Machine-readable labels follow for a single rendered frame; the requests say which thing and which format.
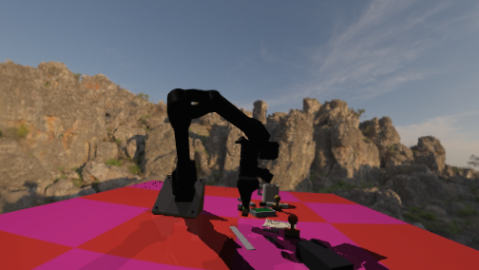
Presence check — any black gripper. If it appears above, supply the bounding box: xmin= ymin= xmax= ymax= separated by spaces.
xmin=237 ymin=158 xmax=259 ymax=208

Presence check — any red-handled rubber stamp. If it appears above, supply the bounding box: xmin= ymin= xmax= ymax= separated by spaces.
xmin=284 ymin=214 xmax=300 ymax=239

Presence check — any beige inspection card taped down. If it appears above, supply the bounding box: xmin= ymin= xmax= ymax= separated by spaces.
xmin=262 ymin=219 xmax=291 ymax=229

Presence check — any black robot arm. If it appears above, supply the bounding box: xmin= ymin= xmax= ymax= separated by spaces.
xmin=167 ymin=88 xmax=279 ymax=203

